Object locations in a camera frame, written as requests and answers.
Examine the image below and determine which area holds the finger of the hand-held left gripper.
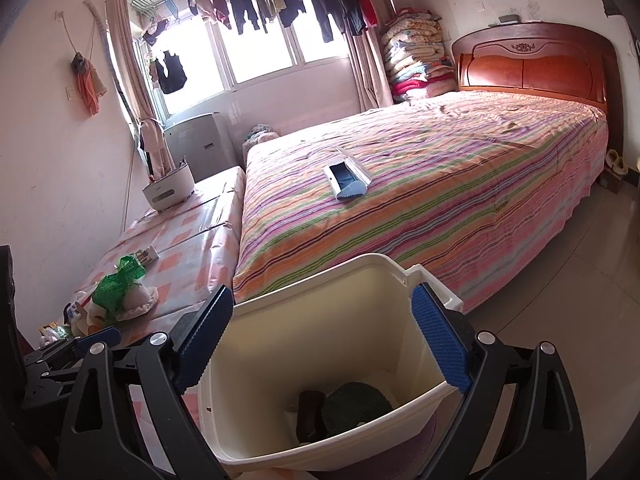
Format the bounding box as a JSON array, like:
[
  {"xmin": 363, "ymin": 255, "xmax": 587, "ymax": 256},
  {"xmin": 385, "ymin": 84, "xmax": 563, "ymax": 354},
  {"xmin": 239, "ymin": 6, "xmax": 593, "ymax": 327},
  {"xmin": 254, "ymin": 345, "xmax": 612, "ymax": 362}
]
[
  {"xmin": 24, "ymin": 326, "xmax": 122, "ymax": 368},
  {"xmin": 22, "ymin": 366, "xmax": 81, "ymax": 411}
]

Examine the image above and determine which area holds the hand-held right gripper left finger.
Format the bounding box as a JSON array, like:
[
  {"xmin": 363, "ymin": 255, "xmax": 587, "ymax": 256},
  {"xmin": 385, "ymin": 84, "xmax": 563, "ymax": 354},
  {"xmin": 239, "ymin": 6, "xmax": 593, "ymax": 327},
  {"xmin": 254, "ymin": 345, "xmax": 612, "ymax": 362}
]
[{"xmin": 57, "ymin": 285, "xmax": 235, "ymax": 480}]

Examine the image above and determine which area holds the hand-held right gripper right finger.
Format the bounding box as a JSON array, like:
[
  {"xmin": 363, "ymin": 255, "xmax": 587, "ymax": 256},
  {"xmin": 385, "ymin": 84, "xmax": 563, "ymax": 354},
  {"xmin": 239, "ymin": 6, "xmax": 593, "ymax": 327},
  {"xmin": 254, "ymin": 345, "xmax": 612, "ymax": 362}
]
[{"xmin": 409, "ymin": 282, "xmax": 587, "ymax": 480}]

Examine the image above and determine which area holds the white printed packet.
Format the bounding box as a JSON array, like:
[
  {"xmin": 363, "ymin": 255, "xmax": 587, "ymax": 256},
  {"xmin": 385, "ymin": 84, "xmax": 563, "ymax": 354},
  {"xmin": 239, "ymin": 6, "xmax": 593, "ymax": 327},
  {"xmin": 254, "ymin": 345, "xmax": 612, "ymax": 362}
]
[{"xmin": 64, "ymin": 301, "xmax": 101, "ymax": 337}]

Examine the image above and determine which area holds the green plastic wrapper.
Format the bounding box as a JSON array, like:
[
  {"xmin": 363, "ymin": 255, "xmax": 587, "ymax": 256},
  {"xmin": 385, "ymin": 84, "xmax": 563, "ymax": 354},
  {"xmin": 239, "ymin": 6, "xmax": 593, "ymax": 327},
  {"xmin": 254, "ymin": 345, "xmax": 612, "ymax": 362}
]
[{"xmin": 91, "ymin": 255, "xmax": 148, "ymax": 323}]

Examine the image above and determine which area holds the white round paper wad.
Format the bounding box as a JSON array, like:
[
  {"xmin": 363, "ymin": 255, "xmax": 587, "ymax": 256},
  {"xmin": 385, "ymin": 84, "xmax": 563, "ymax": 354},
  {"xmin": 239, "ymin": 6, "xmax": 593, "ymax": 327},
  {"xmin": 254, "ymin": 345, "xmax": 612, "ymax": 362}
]
[{"xmin": 122, "ymin": 282, "xmax": 160, "ymax": 320}]

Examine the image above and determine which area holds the cream plastic bin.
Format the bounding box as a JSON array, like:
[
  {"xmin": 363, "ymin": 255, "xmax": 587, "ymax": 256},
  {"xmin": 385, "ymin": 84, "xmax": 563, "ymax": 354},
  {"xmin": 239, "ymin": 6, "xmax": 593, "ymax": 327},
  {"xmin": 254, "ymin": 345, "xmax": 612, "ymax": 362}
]
[{"xmin": 197, "ymin": 253, "xmax": 464, "ymax": 473}]

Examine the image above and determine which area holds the orange checked tablecloth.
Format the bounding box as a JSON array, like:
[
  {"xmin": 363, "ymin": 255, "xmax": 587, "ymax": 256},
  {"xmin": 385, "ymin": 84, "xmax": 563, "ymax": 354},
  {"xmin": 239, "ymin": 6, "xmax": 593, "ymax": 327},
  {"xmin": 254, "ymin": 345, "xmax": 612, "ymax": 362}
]
[{"xmin": 42, "ymin": 165, "xmax": 247, "ymax": 480}]

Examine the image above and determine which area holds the black device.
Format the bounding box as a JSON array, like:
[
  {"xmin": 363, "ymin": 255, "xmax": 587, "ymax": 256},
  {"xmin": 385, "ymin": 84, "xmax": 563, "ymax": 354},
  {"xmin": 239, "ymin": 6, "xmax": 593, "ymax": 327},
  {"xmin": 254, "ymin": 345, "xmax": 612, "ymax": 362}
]
[{"xmin": 0, "ymin": 245, "xmax": 28, "ymax": 356}]

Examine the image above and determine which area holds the dark green round pad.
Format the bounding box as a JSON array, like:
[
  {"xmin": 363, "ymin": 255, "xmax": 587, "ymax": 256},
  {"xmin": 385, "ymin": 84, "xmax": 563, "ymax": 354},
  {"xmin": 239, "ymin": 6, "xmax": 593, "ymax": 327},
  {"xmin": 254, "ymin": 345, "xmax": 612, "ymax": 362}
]
[{"xmin": 320, "ymin": 382, "xmax": 393, "ymax": 443}]

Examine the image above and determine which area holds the dark brown object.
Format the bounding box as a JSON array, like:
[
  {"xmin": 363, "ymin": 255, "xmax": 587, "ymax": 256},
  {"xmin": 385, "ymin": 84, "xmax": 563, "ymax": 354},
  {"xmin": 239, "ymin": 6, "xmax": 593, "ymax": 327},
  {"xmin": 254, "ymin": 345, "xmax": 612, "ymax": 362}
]
[{"xmin": 296, "ymin": 389, "xmax": 328, "ymax": 443}]

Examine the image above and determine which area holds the white tabletop appliance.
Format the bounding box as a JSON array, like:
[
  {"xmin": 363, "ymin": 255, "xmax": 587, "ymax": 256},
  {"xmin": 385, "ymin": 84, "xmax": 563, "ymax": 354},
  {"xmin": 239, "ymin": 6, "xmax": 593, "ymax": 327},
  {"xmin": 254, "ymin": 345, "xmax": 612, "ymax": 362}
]
[{"xmin": 142, "ymin": 156, "xmax": 197, "ymax": 211}]

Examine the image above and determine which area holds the striped bed sheet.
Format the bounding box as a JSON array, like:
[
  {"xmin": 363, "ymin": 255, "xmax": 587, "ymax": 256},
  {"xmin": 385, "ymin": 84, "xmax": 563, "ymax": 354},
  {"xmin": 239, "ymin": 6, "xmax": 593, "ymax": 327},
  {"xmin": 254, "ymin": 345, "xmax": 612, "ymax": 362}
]
[{"xmin": 234, "ymin": 91, "xmax": 610, "ymax": 313}]

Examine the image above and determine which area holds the white and blue plastic case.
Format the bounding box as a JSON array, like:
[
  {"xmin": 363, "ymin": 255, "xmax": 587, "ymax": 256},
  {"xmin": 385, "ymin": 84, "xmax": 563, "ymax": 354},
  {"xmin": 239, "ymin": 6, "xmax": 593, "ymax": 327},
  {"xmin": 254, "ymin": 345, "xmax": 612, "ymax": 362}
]
[{"xmin": 322, "ymin": 146, "xmax": 371, "ymax": 202}]

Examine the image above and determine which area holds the grey portable air conditioner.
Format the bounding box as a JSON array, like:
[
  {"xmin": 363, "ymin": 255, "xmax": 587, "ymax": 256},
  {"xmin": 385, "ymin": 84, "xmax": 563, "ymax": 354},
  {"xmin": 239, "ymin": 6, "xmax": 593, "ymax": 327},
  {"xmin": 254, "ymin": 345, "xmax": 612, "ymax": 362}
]
[{"xmin": 165, "ymin": 111, "xmax": 238, "ymax": 181}]

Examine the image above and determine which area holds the floral cloth bundle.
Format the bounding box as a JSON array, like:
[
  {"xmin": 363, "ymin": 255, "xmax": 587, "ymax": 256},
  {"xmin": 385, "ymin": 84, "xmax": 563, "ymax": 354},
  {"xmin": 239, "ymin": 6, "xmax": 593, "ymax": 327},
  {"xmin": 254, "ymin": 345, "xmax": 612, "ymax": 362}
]
[{"xmin": 245, "ymin": 125, "xmax": 281, "ymax": 161}]

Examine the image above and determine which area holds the orange hanging cloth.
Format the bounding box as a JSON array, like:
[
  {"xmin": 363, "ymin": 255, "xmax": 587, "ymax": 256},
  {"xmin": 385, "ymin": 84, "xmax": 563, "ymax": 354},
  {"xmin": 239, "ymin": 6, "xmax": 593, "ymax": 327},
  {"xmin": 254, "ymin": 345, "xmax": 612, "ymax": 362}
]
[{"xmin": 70, "ymin": 52, "xmax": 108, "ymax": 117}]

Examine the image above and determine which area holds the black hanging vest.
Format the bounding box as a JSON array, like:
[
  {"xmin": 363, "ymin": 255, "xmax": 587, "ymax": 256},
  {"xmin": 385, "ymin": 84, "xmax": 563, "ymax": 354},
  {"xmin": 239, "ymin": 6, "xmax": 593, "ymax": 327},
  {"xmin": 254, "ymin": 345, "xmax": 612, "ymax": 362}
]
[{"xmin": 152, "ymin": 51, "xmax": 188, "ymax": 95}]

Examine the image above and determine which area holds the beige curtain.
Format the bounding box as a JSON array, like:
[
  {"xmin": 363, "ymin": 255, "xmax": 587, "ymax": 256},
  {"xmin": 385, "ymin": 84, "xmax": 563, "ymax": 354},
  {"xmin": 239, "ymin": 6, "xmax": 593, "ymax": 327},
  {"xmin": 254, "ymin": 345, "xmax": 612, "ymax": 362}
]
[
  {"xmin": 347, "ymin": 27, "xmax": 393, "ymax": 111},
  {"xmin": 105, "ymin": 0, "xmax": 173, "ymax": 176}
]

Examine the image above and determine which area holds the stack of folded quilts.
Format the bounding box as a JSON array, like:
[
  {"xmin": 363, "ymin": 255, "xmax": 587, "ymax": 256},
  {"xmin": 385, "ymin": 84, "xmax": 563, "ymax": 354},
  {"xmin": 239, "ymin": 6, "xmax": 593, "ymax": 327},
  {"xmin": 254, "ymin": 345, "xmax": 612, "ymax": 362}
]
[{"xmin": 382, "ymin": 7, "xmax": 456, "ymax": 106}]

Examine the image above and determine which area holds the wooden bed headboard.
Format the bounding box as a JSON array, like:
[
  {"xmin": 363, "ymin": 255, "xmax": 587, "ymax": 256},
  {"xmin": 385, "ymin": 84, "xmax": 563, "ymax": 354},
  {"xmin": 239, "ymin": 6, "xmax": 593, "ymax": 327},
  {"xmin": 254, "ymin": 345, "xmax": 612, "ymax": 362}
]
[{"xmin": 451, "ymin": 22, "xmax": 623, "ymax": 123}]

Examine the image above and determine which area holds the row of hanging clothes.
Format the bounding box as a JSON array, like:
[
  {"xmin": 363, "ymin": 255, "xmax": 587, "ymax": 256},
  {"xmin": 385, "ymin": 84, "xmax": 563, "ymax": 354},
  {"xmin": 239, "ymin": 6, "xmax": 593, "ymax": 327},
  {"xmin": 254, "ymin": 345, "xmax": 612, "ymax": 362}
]
[{"xmin": 185, "ymin": 0, "xmax": 426, "ymax": 43}]

